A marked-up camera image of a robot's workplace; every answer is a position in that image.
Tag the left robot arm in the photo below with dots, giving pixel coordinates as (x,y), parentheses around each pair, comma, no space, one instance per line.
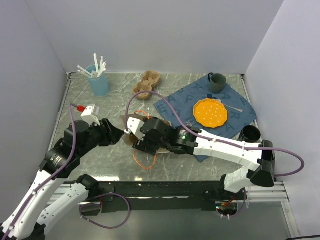
(33,218)

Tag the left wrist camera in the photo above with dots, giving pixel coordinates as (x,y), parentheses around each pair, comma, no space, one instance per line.
(89,114)

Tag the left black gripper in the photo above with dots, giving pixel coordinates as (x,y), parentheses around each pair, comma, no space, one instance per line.
(111,133)

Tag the orange dotted plate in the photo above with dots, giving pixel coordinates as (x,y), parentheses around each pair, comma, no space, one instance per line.
(210,113)

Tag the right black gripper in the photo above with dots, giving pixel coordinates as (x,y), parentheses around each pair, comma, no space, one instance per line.
(142,146)

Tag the blue plastic cup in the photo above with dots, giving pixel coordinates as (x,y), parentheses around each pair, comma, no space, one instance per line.
(99,85)

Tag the black mounting base rail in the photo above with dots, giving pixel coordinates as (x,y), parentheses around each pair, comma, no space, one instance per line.
(161,195)

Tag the dark green mug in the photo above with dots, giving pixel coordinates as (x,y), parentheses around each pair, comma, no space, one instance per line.
(217,82)

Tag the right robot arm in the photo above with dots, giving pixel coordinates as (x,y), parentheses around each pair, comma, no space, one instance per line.
(257,163)

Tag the blue letter-print cloth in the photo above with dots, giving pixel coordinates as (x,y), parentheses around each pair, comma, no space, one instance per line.
(184,100)

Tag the white wrapped straw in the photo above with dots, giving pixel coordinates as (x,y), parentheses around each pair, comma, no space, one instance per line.
(101,66)
(84,71)
(96,63)

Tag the silver fork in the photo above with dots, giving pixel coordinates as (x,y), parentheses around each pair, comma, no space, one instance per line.
(189,123)

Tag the brown paper takeout bag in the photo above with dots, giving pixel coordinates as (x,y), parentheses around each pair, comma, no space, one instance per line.
(140,146)

